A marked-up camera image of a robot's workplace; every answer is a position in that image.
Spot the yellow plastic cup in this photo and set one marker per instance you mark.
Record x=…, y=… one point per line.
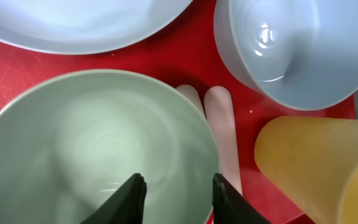
x=314, y=162

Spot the red serving tray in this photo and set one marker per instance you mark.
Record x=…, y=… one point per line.
x=184, y=52

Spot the light blue bowl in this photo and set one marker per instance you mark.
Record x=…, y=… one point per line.
x=302, y=54

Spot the green bowl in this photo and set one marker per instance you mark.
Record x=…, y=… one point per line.
x=68, y=144

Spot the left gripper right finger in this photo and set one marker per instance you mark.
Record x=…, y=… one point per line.
x=230, y=207

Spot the white plastic fork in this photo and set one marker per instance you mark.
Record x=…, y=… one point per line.
x=220, y=115

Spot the white plastic spoon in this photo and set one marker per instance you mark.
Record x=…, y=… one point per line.
x=191, y=93

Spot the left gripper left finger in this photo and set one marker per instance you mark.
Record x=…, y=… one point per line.
x=124, y=206

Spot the large light blue plate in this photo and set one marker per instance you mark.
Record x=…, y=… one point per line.
x=80, y=27

